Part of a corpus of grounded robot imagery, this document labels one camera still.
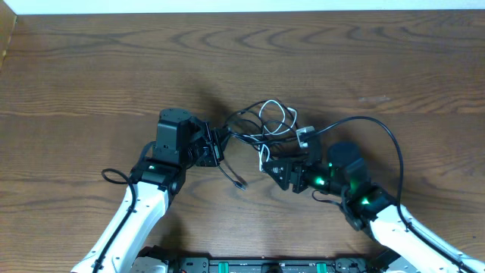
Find right camera black cable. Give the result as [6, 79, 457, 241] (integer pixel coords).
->
[306, 115, 485, 273]

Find left camera black cable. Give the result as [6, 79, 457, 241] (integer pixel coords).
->
[90, 168, 138, 273]

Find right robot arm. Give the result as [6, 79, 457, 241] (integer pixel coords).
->
[262, 142, 484, 272]

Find black usb cable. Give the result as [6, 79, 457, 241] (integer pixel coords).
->
[217, 100, 310, 191]

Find camera black cable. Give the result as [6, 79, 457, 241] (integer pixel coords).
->
[306, 115, 485, 273]
[90, 168, 138, 273]

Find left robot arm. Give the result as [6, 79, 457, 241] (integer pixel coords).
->
[72, 108, 230, 272]

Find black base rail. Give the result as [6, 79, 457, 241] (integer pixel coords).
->
[130, 246, 413, 273]

